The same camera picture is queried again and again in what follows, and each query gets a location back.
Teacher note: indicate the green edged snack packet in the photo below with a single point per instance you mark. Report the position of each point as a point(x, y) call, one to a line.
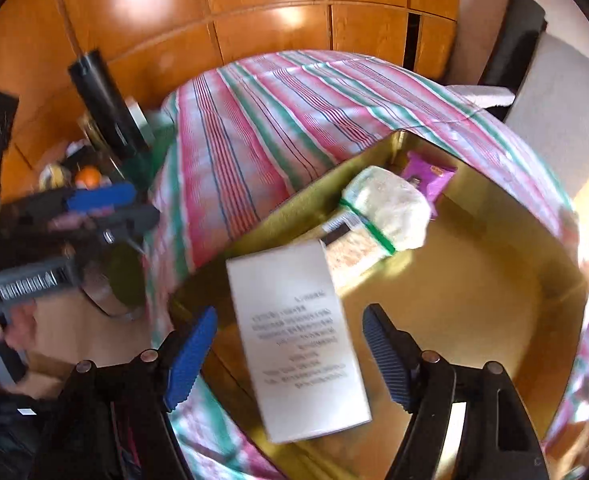
point(354, 260)

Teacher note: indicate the yellow white round object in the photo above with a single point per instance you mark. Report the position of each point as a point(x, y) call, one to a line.
point(54, 175)

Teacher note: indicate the black cylindrical tube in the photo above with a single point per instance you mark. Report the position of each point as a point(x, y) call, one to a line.
point(107, 105)

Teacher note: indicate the clear bag of grains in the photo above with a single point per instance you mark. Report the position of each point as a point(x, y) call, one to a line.
point(399, 205)

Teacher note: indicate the purple snack packet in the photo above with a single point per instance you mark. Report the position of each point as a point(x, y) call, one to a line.
point(432, 175)

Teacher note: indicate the striped pink green cloth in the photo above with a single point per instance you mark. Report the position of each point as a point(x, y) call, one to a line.
point(254, 125)

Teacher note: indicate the black chair back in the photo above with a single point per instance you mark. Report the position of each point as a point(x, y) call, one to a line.
point(517, 40)

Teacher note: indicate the dark round container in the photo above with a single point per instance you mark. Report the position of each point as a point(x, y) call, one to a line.
point(114, 280)

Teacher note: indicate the person's dark clothing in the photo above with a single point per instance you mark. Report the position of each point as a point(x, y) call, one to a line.
point(4, 435)

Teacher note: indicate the wooden cabinet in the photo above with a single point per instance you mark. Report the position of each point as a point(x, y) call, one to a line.
point(224, 15)

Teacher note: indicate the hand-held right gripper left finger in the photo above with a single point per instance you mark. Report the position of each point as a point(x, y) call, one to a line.
point(189, 360)

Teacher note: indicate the person's left hand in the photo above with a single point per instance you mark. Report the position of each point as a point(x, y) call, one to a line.
point(18, 322)

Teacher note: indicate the grey upholstered chair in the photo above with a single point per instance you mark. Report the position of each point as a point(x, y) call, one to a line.
point(564, 110)

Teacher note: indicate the white rectangular box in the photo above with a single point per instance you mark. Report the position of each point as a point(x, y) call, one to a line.
point(299, 340)

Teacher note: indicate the red box with gold lining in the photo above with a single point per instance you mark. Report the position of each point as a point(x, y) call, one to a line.
point(464, 280)

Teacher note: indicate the white chair armrest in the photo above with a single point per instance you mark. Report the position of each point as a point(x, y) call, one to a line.
point(479, 95)

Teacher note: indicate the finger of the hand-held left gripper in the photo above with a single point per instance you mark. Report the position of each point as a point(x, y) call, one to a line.
point(124, 220)
point(99, 197)

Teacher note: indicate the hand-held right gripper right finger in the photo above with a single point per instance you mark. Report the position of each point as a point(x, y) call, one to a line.
point(388, 360)

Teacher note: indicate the orange fruit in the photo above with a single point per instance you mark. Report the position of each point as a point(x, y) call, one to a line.
point(87, 176)

